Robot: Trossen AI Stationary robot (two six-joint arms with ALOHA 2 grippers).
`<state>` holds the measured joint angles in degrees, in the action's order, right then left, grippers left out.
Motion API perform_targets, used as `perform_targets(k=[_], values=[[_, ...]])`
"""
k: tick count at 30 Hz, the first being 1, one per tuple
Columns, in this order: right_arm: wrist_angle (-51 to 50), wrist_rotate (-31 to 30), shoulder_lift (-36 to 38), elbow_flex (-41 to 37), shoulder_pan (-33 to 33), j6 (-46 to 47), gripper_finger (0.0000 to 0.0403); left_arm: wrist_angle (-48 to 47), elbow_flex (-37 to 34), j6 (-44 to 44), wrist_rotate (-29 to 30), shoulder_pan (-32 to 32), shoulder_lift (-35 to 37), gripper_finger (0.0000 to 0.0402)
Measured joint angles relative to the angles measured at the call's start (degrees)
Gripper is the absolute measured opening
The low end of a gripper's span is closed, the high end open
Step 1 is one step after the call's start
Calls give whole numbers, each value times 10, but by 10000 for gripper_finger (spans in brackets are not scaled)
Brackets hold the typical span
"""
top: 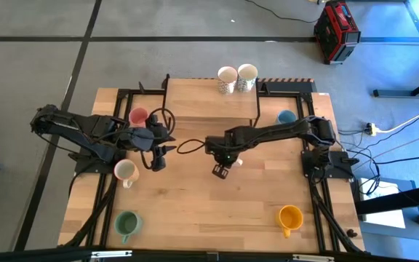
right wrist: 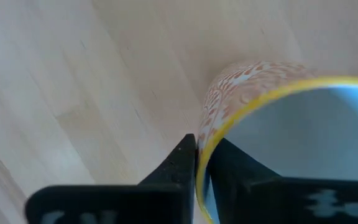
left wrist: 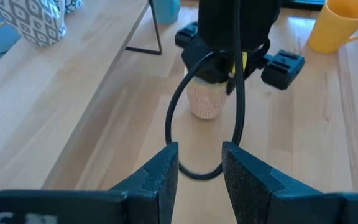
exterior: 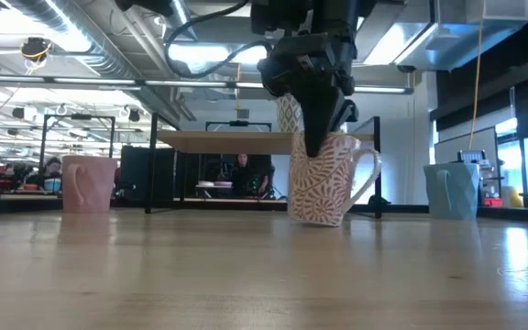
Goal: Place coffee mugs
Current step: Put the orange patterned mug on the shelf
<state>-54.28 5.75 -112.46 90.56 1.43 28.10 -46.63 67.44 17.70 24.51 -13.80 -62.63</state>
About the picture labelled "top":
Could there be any black workbench frame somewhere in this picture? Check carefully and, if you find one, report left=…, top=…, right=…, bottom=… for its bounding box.
left=354, top=100, right=419, bottom=227

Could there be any black geometric patterned white mug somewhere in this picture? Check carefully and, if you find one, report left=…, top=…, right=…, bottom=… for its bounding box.
left=236, top=63, right=259, bottom=93

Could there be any white power strip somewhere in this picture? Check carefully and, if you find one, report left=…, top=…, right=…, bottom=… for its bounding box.
left=363, top=122, right=378, bottom=137

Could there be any silver bracket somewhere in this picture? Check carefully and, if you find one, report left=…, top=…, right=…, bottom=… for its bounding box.
left=91, top=250, right=133, bottom=259
left=292, top=254, right=336, bottom=262

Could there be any tan diamond patterned mug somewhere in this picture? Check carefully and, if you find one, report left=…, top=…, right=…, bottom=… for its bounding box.
left=217, top=65, right=239, bottom=95

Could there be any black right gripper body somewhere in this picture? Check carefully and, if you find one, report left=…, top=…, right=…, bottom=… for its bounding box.
left=204, top=132, right=245, bottom=167

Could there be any green mug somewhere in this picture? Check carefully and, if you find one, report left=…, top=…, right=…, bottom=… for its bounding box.
left=113, top=210, right=144, bottom=245

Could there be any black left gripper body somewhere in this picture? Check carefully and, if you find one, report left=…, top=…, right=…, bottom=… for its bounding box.
left=146, top=113, right=170, bottom=172

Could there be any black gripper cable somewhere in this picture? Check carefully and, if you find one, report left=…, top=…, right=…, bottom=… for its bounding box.
left=176, top=138, right=207, bottom=155

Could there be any white box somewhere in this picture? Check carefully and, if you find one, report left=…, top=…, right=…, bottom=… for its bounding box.
left=358, top=178, right=407, bottom=230

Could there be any black floor cable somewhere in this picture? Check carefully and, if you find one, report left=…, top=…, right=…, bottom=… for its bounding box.
left=244, top=0, right=319, bottom=24

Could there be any black cable bundle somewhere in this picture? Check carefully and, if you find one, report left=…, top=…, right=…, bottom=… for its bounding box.
left=62, top=174, right=119, bottom=250
left=309, top=178, right=365, bottom=254

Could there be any white power cable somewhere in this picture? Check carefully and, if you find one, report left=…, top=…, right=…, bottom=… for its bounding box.
left=375, top=112, right=419, bottom=134

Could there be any yellow patterned mug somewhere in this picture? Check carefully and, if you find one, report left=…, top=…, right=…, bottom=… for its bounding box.
left=113, top=159, right=140, bottom=189

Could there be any blue faceted mug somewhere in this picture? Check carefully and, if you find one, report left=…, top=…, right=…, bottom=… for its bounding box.
left=276, top=109, right=298, bottom=125

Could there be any black table frame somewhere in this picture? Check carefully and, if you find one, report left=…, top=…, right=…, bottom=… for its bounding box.
left=85, top=87, right=341, bottom=254

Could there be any red black toolbox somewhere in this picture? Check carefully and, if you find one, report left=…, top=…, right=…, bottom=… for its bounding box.
left=313, top=0, right=362, bottom=66

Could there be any pink faceted mug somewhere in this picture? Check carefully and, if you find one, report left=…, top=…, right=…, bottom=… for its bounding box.
left=128, top=106, right=149, bottom=128

